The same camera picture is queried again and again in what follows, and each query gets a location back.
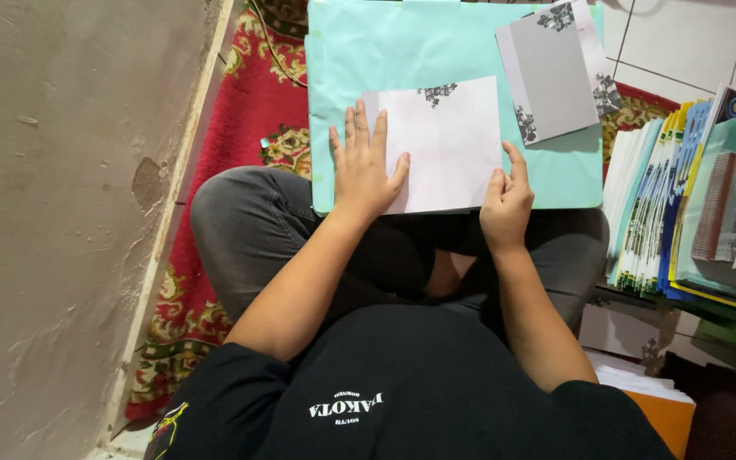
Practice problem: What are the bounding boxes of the person's right hand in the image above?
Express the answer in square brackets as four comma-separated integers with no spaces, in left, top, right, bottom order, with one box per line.
[479,141,535,254]

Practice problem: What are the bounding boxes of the person's left hand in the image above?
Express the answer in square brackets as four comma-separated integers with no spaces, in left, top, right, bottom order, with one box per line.
[329,99,411,222]

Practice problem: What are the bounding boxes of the white floral paper sheet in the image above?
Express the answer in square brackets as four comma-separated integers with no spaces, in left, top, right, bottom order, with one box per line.
[362,75,503,216]

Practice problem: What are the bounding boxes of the person's bare foot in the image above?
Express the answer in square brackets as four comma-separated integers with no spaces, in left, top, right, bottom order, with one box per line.
[423,248,479,300]

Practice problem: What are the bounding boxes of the grey trousers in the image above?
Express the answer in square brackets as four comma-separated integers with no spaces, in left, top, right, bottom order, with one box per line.
[190,165,611,342]

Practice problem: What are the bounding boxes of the mint green board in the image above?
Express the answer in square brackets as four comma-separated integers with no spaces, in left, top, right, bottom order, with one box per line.
[305,0,605,217]

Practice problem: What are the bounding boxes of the red patterned carpet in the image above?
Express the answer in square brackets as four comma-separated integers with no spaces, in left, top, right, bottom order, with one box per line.
[125,0,682,423]

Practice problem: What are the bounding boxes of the grey floral card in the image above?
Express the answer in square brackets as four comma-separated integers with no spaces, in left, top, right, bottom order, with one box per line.
[494,6,601,148]

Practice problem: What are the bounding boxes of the pale floral paper pile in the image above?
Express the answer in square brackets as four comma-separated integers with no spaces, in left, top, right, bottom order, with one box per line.
[577,302,683,379]

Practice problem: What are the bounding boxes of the stack of printed booklets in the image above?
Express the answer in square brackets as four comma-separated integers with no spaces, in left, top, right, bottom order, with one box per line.
[601,83,736,320]

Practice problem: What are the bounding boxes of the pale floral card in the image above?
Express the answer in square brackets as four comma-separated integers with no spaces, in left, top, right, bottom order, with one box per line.
[534,0,623,120]

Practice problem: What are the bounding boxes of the black printed t-shirt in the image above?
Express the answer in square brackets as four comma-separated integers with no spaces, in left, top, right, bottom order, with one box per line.
[144,303,677,460]

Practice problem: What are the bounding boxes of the stack of white papers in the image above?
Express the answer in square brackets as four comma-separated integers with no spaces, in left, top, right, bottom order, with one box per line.
[584,349,696,405]

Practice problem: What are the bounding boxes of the orange box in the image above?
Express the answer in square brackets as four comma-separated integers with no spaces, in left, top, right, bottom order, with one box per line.
[622,390,697,460]

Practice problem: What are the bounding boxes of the dark brown cloth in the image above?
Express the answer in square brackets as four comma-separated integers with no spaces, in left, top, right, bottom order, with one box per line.
[657,350,736,460]

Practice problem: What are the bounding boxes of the thin beige cable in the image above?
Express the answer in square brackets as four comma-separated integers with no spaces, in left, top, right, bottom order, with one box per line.
[250,0,309,89]

